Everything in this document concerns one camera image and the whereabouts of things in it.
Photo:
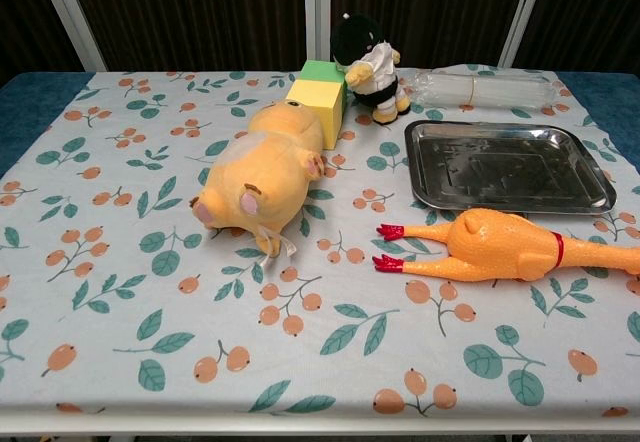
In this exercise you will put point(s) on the stainless steel tray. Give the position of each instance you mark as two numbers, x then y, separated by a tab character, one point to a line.
500	169

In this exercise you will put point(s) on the yellow plush pig toy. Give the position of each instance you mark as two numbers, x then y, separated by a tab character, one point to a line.
272	167

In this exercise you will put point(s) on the yellow and green foam block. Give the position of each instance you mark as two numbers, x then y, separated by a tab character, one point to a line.
315	99

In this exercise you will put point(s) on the white partition frame post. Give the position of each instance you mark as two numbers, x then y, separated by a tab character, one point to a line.
522	17
70	17
317	7

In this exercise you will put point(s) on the black and white plush doll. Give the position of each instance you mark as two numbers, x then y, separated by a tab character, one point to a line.
372	79

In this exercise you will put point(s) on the clear plastic bottle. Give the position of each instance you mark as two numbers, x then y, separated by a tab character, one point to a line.
480	89

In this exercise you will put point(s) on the floral printed tablecloth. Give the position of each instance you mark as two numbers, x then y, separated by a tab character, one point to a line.
150	272

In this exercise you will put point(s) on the yellow rubber chicken toy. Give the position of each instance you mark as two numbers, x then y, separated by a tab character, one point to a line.
490	249

